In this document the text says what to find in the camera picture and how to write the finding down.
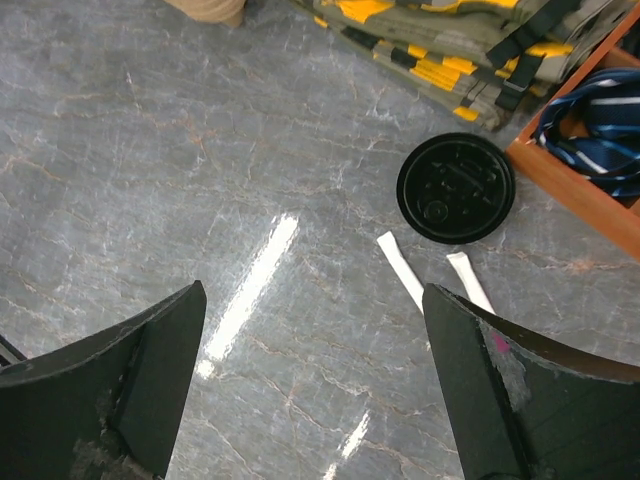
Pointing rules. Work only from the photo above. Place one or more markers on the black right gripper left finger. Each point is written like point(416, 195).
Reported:
point(108, 406)

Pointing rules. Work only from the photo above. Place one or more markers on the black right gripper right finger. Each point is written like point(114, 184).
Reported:
point(524, 406)

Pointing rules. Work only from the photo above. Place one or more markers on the black plastic cup lid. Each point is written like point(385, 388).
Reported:
point(456, 188)

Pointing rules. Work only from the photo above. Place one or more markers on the white wrapped straw right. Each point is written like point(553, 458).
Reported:
point(462, 266)

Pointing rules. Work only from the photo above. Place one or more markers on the white wrapped straw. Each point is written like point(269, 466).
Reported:
point(462, 266)
point(389, 246)

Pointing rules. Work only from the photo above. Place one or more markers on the white wrapped straw left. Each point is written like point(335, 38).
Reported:
point(389, 246)

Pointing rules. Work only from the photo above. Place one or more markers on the orange wooden divided tray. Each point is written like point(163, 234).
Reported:
point(617, 221)

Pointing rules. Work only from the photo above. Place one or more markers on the blue striped rolled tie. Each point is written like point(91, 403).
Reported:
point(594, 130)

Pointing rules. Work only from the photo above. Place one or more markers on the camouflage folded cloth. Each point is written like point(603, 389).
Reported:
point(478, 58)

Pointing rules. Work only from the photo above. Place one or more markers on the brown pulp cup carrier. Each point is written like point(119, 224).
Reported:
point(227, 12)

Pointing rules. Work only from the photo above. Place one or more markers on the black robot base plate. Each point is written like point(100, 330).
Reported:
point(9, 355)

